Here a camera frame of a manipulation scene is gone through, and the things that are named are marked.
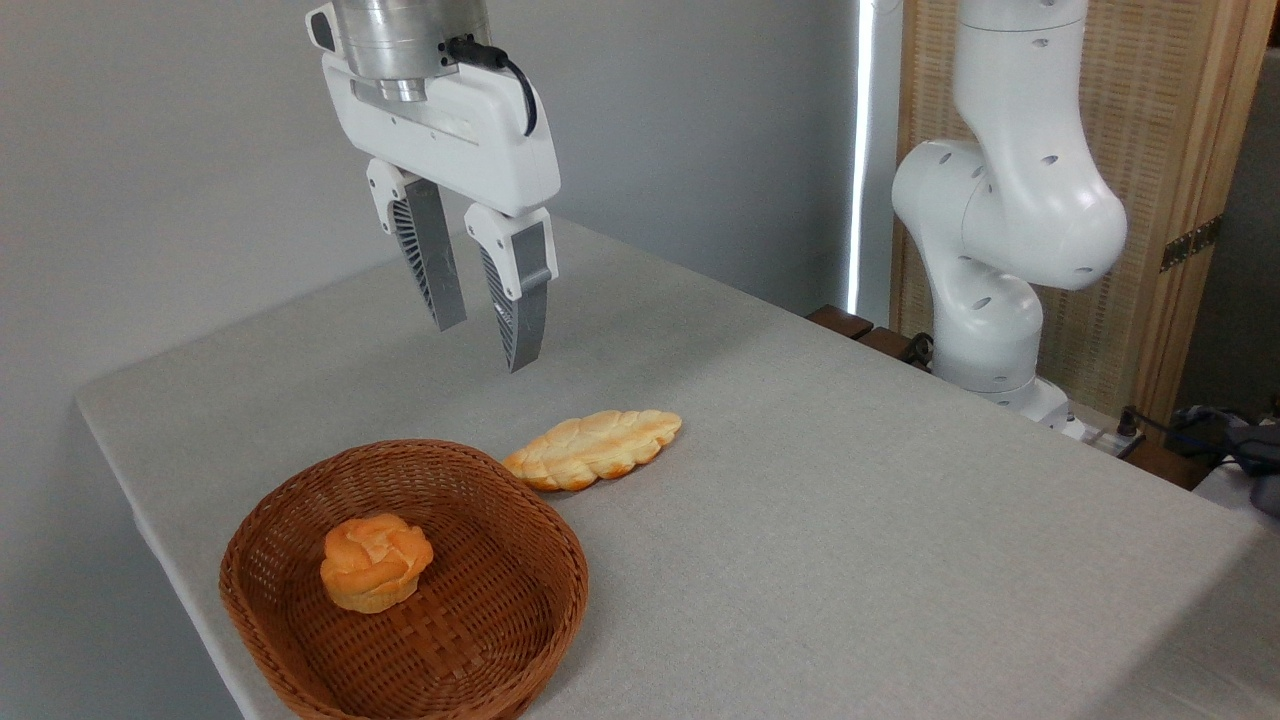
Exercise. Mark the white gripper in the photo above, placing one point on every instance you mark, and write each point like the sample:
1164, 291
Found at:
465, 140

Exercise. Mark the long braided bread loaf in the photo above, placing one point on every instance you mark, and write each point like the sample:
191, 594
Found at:
595, 450

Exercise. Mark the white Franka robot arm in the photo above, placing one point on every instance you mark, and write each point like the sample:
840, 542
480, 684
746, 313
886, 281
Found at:
1020, 200

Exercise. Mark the round orange bread roll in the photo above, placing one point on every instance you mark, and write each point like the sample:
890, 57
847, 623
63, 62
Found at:
375, 565

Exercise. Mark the silver metal wrist flange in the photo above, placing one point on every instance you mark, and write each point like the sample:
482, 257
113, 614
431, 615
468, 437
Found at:
395, 35

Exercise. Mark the brown wicker basket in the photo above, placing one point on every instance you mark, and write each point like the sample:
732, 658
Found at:
480, 640

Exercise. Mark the grey tablecloth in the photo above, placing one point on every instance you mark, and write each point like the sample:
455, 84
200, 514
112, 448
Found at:
800, 550

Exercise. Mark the black table clamp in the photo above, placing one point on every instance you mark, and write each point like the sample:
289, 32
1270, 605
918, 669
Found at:
918, 350

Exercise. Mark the white power strip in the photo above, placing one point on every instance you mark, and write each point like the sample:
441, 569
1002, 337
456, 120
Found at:
1098, 437

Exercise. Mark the metal screen hinge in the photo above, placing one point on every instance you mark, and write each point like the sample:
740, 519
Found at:
1190, 243

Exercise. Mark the dark grey bag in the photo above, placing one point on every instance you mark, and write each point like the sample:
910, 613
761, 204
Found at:
1250, 450

